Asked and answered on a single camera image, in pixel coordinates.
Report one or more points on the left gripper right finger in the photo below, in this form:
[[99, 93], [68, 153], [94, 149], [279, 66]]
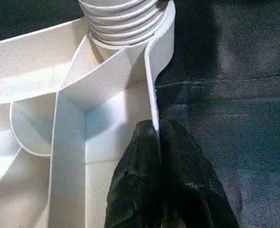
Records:
[[192, 190]]

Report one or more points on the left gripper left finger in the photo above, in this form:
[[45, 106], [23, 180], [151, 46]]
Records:
[[135, 190]]

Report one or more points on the white plastic table top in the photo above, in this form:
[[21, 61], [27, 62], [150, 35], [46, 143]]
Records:
[[82, 118]]

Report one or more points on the white plastic table leg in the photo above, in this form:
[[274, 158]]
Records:
[[120, 19]]

